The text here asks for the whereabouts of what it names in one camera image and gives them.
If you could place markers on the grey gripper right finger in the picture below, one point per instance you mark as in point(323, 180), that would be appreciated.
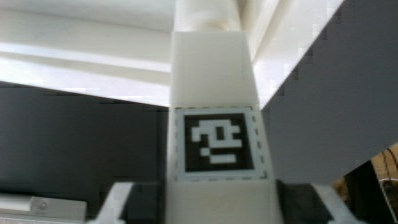
point(334, 205)

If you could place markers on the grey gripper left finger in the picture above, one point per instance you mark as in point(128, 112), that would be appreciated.
point(110, 211)

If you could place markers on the white desk leg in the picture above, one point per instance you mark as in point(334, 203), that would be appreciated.
point(220, 186)

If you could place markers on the white desk tabletop tray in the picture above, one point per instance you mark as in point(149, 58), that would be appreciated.
point(87, 46)

